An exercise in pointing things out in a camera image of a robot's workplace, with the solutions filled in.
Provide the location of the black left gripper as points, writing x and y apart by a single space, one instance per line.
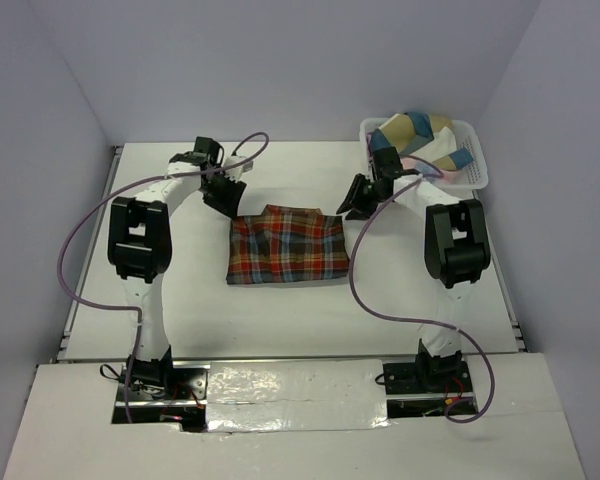
228 205

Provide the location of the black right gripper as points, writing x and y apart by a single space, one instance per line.
361 210

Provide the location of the red plaid long sleeve shirt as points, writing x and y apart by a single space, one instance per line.
286 245

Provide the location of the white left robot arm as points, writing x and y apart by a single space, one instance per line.
140 245

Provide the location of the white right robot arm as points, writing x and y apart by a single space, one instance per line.
456 250

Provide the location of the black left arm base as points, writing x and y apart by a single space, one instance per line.
160 392

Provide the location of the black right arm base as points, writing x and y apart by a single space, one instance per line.
410 395

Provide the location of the blue tan patchwork shirt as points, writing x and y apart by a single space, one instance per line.
420 136

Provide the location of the pink folded shirt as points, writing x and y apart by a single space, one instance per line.
445 172

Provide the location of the white plastic laundry basket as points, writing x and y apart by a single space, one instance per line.
472 176

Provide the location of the white foil covered board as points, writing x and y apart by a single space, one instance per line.
292 396

